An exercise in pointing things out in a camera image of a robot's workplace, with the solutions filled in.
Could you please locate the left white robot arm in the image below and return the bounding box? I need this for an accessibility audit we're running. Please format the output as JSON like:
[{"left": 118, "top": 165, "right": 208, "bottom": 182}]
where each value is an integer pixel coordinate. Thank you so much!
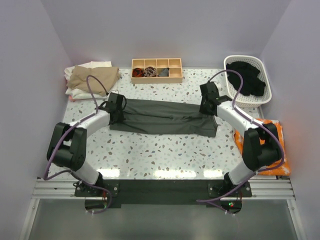
[{"left": 43, "top": 92, "right": 127, "bottom": 196}]

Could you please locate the aluminium rail frame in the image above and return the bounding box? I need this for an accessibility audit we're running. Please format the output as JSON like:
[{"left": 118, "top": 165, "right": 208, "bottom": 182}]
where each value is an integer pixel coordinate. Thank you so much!
[{"left": 19, "top": 177, "right": 307, "bottom": 240}]

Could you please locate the beige folded shirt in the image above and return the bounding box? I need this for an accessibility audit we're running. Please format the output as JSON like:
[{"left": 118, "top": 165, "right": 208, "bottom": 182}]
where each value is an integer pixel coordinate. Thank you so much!
[{"left": 66, "top": 65, "right": 120, "bottom": 97}]

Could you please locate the orange tie-dye folded shirt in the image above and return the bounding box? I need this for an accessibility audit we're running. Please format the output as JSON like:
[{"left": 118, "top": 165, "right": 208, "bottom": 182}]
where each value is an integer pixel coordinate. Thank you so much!
[{"left": 233, "top": 118, "right": 291, "bottom": 176}]

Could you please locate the orange black rolled item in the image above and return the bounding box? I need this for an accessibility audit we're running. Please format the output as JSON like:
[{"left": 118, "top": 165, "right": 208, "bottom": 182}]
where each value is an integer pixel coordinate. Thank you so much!
[{"left": 132, "top": 67, "right": 144, "bottom": 78}]

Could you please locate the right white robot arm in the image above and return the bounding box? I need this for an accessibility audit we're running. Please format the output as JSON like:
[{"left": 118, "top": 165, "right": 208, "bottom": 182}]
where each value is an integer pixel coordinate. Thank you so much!
[{"left": 199, "top": 82, "right": 285, "bottom": 197}]

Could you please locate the wooden compartment tray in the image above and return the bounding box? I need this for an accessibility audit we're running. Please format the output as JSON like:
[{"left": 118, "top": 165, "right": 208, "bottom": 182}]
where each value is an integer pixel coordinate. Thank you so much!
[{"left": 130, "top": 58, "right": 183, "bottom": 84}]

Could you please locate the black garment in basket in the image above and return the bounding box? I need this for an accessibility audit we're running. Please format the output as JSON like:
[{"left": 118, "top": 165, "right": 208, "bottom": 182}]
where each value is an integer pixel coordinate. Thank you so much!
[{"left": 226, "top": 61, "right": 266, "bottom": 97}]

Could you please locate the dark grey t-shirt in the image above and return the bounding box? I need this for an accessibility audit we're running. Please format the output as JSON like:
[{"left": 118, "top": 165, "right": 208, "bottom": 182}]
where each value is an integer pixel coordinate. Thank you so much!
[{"left": 109, "top": 99, "right": 218, "bottom": 138}]

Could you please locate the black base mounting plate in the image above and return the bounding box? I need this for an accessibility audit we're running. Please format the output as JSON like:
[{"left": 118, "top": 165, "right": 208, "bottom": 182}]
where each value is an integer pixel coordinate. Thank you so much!
[{"left": 74, "top": 178, "right": 253, "bottom": 210}]

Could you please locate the dark grey folded item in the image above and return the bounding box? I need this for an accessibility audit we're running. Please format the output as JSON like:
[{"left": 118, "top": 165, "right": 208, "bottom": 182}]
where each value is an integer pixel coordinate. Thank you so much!
[{"left": 157, "top": 67, "right": 170, "bottom": 78}]

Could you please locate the brown patterned rolled item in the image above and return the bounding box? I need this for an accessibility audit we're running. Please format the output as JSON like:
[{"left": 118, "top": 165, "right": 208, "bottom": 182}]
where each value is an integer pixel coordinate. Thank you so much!
[{"left": 143, "top": 66, "right": 157, "bottom": 78}]

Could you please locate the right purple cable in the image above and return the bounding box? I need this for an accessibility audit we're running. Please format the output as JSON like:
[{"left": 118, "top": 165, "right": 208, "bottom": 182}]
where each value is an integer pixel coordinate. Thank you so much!
[{"left": 195, "top": 69, "right": 286, "bottom": 214}]

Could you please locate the white perforated laundry basket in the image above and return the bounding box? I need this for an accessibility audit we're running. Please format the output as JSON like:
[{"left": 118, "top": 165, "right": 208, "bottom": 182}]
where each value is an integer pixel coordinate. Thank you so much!
[{"left": 223, "top": 55, "right": 272, "bottom": 108}]

